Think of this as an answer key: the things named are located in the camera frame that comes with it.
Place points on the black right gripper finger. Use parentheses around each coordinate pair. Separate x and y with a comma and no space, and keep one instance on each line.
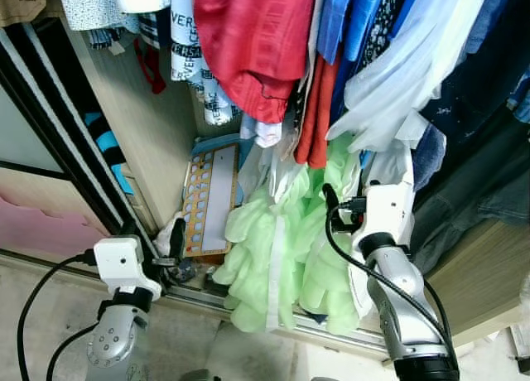
(330,199)

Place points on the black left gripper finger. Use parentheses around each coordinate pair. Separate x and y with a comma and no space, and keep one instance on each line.
(177,240)
(130,229)

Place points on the orange number puzzle board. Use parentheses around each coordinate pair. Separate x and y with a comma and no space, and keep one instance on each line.
(203,199)

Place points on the orange-red garment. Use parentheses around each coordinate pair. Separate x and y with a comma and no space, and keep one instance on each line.
(315,124)

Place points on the light green frilly garment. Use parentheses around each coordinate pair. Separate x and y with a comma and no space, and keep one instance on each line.
(257,257)

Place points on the blue black striped garment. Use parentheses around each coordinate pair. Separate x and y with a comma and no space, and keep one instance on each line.
(106,145)

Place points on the wooden wardrobe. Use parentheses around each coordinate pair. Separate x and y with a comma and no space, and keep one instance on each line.
(141,132)

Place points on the grey robot left leg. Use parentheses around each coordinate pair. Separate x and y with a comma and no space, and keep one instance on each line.
(199,375)

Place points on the dark grey garment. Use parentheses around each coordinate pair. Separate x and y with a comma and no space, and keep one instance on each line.
(472,207)

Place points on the black framed sliding door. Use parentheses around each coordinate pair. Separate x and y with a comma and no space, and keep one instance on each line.
(58,124)

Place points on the white sheer garment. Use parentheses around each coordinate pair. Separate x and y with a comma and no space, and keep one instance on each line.
(397,91)

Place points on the red garment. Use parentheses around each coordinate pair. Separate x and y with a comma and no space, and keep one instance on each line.
(248,41)

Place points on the black white lettered garment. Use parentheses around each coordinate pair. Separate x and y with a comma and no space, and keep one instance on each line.
(186,58)

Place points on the blue shirt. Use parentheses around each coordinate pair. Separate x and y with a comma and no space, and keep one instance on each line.
(335,16)

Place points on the dark navy garment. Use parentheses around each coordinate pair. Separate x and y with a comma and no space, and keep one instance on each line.
(480,83)

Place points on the dark patterned shirt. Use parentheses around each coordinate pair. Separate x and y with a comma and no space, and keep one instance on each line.
(383,21)

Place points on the white dotted garment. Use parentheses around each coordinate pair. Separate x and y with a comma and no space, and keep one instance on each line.
(83,4)

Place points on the tan garment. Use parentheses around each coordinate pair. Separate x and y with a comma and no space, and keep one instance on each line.
(21,4)

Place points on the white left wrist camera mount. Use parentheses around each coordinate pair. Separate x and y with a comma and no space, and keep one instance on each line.
(116,261)

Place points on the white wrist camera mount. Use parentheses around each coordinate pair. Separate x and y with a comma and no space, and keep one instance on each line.
(116,261)
(387,211)

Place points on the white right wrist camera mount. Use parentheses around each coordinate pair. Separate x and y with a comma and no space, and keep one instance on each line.
(387,211)

